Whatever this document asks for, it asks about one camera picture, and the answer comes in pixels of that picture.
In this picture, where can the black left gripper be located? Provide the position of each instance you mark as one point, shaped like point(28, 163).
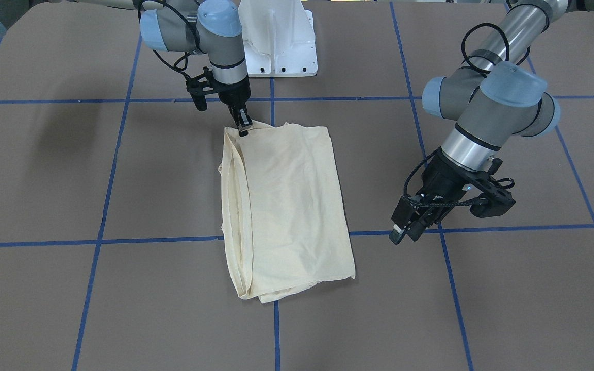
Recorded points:
point(440, 179)

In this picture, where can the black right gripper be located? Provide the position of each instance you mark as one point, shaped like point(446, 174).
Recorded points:
point(233, 95)

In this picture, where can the beige long-sleeve printed shirt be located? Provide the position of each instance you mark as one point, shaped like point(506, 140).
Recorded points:
point(283, 217)

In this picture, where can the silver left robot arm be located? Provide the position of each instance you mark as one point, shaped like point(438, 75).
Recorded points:
point(489, 98)

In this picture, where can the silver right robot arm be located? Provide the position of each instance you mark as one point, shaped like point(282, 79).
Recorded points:
point(207, 34)

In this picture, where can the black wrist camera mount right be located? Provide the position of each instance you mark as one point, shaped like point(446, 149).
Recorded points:
point(199, 87)

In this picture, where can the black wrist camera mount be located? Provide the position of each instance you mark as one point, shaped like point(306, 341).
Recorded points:
point(495, 198)
point(199, 87)

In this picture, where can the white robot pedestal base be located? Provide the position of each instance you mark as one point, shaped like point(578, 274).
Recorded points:
point(279, 39)

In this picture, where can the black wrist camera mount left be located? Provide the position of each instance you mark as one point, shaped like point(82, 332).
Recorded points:
point(495, 198)

